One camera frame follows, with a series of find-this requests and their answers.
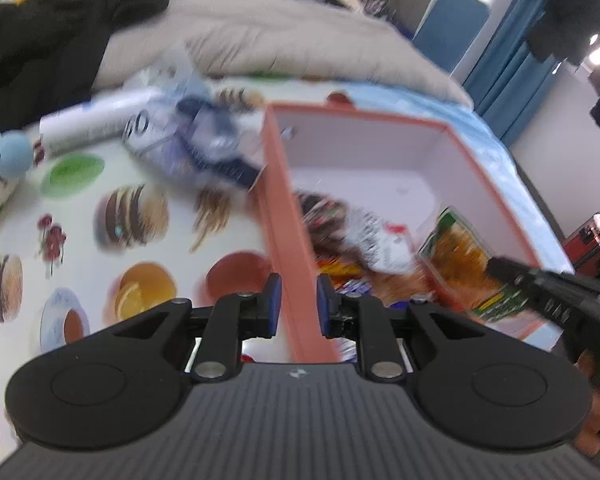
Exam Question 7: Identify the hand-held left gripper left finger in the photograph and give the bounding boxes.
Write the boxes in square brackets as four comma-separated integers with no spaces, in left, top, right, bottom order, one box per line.
[111,272,283,381]

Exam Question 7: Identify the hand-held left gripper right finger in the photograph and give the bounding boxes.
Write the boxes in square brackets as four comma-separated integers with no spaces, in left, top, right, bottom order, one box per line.
[316,274,488,381]

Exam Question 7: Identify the blue chair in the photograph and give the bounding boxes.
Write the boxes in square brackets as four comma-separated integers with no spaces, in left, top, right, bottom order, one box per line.
[412,0,490,76]

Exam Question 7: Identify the white cylindrical tube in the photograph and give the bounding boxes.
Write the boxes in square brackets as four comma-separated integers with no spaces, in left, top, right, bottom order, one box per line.
[39,87,166,158]

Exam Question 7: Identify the clear plastic bag navy print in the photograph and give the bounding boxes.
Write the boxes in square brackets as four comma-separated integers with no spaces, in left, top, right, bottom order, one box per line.
[122,55,263,193]

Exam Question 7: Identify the red equipment case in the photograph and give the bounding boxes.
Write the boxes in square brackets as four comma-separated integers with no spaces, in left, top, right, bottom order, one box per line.
[560,212,600,281]

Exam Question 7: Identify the green orange snack packet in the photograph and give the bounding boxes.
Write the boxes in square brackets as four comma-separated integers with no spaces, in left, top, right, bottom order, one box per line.
[419,206,543,328]

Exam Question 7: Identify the grey duvet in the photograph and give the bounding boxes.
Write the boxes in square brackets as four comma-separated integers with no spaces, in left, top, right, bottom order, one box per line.
[95,0,473,108]

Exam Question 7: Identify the white snack packet black print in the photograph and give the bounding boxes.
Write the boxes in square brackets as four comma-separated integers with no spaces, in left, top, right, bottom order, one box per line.
[347,210,416,273]

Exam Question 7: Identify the person's right hand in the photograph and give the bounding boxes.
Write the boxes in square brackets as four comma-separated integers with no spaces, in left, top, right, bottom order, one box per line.
[572,350,600,458]

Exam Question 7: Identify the dark brown snack packet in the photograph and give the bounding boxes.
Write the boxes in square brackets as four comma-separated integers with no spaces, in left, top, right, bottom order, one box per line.
[295,190,361,261]

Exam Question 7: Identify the blue curtain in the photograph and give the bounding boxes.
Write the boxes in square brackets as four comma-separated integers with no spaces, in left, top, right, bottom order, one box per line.
[462,0,563,143]

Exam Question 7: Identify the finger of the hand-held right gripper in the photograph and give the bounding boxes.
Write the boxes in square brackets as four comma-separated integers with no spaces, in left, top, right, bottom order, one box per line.
[485,255,541,301]

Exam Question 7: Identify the black jacket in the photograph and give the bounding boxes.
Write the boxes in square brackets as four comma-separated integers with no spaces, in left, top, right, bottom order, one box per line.
[0,0,172,133]

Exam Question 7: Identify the white and blue plush toy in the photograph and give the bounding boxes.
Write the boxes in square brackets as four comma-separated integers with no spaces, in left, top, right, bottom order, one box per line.
[0,130,35,221]

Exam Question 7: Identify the orange cardboard box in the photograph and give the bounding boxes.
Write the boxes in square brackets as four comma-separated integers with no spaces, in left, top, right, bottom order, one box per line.
[260,102,576,363]

